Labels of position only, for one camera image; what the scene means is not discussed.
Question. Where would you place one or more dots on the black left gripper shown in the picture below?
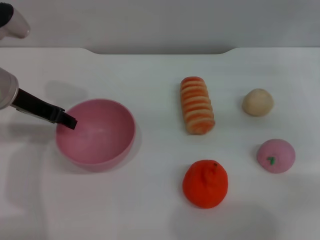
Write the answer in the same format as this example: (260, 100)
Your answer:
(37, 105)

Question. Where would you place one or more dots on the beige round bun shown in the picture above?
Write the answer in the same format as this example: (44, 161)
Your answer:
(257, 102)

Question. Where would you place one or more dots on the orange tangerine toy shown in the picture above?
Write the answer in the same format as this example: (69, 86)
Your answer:
(205, 185)

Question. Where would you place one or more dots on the orange striped bread roll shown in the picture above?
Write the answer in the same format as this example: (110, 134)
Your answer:
(197, 105)

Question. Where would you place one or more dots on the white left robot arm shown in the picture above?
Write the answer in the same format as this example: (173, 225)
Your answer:
(6, 87)

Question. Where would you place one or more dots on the pink peach toy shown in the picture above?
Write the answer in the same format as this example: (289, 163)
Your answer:
(276, 156)

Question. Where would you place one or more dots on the pink plastic bowl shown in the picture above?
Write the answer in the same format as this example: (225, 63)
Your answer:
(100, 140)

